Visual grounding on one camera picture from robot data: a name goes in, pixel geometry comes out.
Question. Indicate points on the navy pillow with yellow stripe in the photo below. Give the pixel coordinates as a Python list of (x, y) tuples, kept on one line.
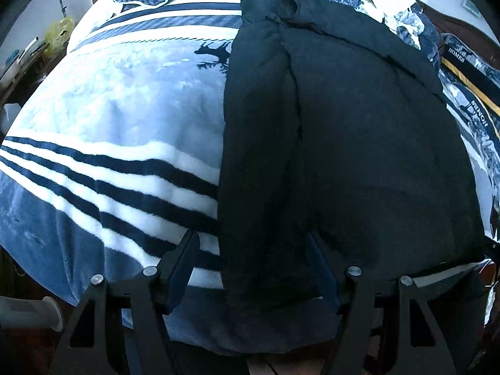
[(472, 66)]

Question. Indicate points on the blue white striped blanket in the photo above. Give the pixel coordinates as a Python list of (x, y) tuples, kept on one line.
[(109, 132)]

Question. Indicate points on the dark wooden headboard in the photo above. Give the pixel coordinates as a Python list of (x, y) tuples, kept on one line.
[(449, 19)]

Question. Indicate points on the cluttered wooden side table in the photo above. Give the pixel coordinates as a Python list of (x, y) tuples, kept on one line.
[(19, 70)]

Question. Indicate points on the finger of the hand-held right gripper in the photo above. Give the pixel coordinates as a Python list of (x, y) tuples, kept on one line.
[(493, 250)]

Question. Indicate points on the green white wall poster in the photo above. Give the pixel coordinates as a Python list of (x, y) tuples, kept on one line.
[(470, 6)]

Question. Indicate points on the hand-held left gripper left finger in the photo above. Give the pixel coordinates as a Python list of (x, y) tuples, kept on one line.
[(181, 265)]

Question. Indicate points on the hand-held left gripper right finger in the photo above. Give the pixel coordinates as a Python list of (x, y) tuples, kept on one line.
[(361, 304)]

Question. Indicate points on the yellow plastic bag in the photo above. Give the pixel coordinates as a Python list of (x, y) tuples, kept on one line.
[(59, 33)]

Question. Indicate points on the black puffer jacket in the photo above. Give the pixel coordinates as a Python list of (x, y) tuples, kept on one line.
[(351, 144)]

